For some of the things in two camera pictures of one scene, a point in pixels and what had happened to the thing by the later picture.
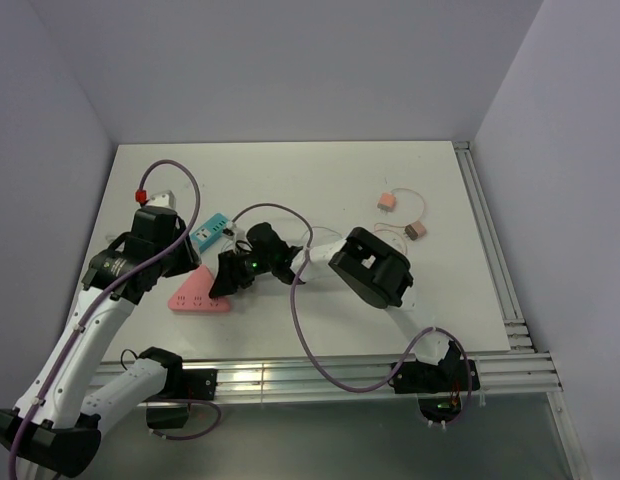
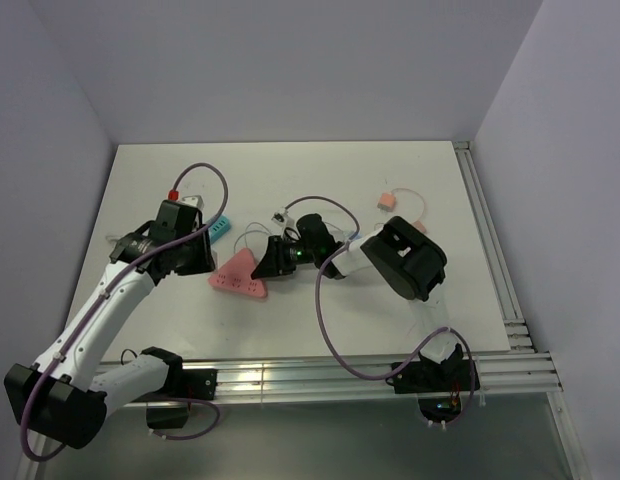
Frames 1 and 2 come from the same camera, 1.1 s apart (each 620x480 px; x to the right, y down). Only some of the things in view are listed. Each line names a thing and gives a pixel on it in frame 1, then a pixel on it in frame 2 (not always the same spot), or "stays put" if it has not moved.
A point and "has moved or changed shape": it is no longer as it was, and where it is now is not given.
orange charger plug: [386, 203] stays put
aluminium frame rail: [291, 378] stays put
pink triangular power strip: [194, 294] has moved or changed shape
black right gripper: [230, 276] to [275, 262]
